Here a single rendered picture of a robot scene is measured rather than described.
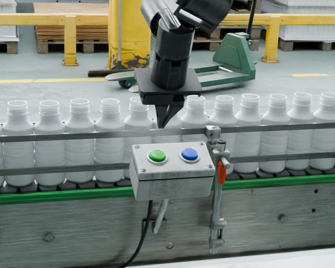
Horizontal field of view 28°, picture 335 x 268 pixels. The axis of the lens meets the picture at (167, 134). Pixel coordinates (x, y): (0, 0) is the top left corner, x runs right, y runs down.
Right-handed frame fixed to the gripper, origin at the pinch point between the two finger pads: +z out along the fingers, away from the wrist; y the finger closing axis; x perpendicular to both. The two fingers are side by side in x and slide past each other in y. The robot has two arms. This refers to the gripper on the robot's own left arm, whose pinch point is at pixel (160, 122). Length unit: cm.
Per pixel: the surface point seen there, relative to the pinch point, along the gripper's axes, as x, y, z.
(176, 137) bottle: -12.1, -7.6, 14.3
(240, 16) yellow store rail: -445, -204, 242
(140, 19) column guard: -410, -97, 225
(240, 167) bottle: -10.3, -22.4, 21.8
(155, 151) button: -0.1, 0.2, 6.8
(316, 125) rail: -12.1, -37.8, 12.2
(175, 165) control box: 2.7, -3.1, 7.7
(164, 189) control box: 4.4, -1.2, 11.9
